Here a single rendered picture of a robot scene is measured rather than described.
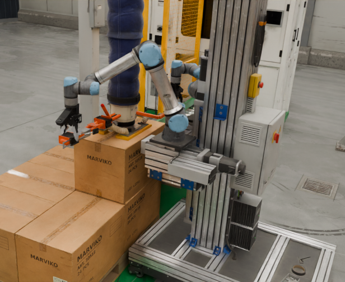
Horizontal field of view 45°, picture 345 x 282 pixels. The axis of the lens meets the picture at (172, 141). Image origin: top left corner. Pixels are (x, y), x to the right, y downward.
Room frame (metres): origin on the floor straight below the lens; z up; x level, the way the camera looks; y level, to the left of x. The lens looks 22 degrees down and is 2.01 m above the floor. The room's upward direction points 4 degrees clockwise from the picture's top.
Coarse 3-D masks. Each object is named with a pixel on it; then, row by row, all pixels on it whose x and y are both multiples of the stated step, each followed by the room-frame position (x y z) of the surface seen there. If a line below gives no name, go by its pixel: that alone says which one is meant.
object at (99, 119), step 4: (100, 116) 2.62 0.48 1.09; (104, 116) 2.61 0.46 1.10; (108, 116) 2.60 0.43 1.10; (96, 120) 2.54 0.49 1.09; (100, 120) 2.53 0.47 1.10; (104, 120) 2.52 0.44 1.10; (108, 120) 2.54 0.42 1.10; (112, 120) 2.58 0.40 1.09; (104, 124) 2.52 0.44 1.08; (108, 124) 2.55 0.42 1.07; (104, 128) 2.52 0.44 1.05
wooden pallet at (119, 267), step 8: (152, 224) 2.88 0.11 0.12; (144, 232) 2.75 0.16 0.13; (136, 240) 2.62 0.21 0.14; (120, 264) 2.41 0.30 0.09; (128, 264) 2.52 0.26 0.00; (112, 272) 2.39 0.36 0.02; (120, 272) 2.41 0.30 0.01; (0, 280) 2.10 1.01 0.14; (104, 280) 2.30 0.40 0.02; (112, 280) 2.31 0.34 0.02
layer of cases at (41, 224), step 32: (32, 160) 3.03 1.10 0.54; (64, 160) 3.07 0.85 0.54; (0, 192) 2.49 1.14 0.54; (32, 192) 2.52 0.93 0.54; (64, 192) 2.55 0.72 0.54; (160, 192) 3.00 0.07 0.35; (0, 224) 2.12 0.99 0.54; (32, 224) 2.14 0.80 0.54; (64, 224) 2.16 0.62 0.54; (96, 224) 2.19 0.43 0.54; (128, 224) 2.50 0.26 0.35; (0, 256) 2.09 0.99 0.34; (32, 256) 1.99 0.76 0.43; (64, 256) 1.91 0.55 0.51; (96, 256) 2.12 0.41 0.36
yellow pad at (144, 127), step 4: (140, 124) 2.82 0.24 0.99; (144, 124) 2.87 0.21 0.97; (148, 124) 2.88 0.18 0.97; (128, 128) 2.70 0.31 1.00; (140, 128) 2.78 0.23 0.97; (144, 128) 2.80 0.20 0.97; (132, 132) 2.69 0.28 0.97; (136, 132) 2.71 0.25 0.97; (140, 132) 2.74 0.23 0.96; (116, 136) 2.62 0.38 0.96; (120, 136) 2.62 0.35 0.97; (124, 136) 2.62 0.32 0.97; (128, 136) 2.62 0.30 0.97; (132, 136) 2.64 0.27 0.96
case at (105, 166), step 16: (160, 128) 2.91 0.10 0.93; (80, 144) 2.58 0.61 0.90; (96, 144) 2.53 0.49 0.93; (112, 144) 2.51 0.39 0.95; (128, 144) 2.53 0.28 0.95; (80, 160) 2.58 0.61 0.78; (96, 160) 2.53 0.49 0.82; (112, 160) 2.48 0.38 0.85; (128, 160) 2.49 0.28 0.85; (80, 176) 2.58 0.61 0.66; (96, 176) 2.53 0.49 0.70; (112, 176) 2.48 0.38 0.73; (128, 176) 2.49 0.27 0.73; (144, 176) 2.71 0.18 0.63; (96, 192) 2.53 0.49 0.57; (112, 192) 2.48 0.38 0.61; (128, 192) 2.50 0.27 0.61
